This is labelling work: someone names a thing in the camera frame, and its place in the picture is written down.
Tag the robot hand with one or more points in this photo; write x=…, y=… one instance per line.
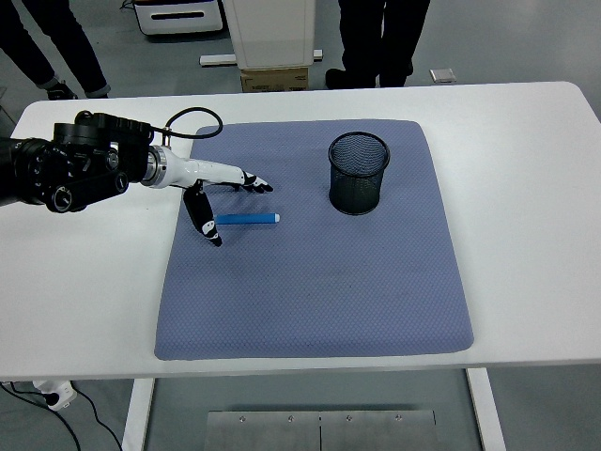
x=197, y=170

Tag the blue marker pen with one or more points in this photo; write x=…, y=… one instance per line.
x=249, y=219

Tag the black mesh pen holder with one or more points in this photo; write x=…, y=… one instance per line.
x=357, y=188

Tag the white base bar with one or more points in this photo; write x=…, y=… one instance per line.
x=216, y=59

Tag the cardboard box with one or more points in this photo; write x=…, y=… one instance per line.
x=277, y=80

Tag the white appliance with dark slot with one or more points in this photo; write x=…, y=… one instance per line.
x=178, y=26

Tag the white cabinet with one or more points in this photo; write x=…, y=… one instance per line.
x=272, y=33

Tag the blue-grey padded mat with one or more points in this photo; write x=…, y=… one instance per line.
x=305, y=291

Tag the person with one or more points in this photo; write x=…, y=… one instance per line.
x=70, y=47
x=366, y=37

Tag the white table leg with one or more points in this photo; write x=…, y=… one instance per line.
x=136, y=418
x=486, y=413

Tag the silver floor socket plate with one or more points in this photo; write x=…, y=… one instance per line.
x=442, y=75

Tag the white power strip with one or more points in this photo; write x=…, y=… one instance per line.
x=58, y=393

